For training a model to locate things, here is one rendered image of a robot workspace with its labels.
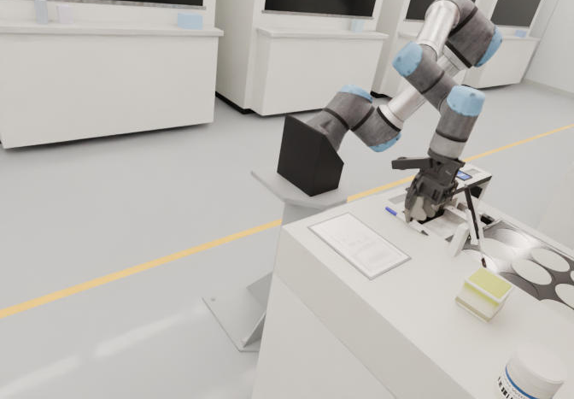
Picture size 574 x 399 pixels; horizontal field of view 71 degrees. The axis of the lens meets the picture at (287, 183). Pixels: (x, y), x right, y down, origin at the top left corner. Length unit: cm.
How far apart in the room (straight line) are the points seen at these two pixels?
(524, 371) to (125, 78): 315
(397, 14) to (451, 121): 471
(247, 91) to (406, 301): 358
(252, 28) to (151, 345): 301
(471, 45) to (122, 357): 174
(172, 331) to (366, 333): 125
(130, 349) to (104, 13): 244
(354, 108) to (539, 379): 96
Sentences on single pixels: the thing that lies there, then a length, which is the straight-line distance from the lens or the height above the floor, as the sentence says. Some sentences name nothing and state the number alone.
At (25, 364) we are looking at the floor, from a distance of 201.
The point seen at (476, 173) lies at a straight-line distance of 161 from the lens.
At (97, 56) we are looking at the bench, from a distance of 333.
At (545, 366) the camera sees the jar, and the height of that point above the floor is 106.
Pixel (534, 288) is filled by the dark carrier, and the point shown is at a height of 90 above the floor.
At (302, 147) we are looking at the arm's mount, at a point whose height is 98.
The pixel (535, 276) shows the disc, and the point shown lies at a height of 90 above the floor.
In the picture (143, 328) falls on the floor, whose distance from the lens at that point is 202.
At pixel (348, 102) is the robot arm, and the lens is 141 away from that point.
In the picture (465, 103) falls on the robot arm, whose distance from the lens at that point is 97.
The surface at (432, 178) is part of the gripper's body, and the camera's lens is 103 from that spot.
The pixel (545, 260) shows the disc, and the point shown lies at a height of 90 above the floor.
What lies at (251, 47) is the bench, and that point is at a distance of 414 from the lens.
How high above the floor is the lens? 153
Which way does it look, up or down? 29 degrees down
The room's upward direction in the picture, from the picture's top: 10 degrees clockwise
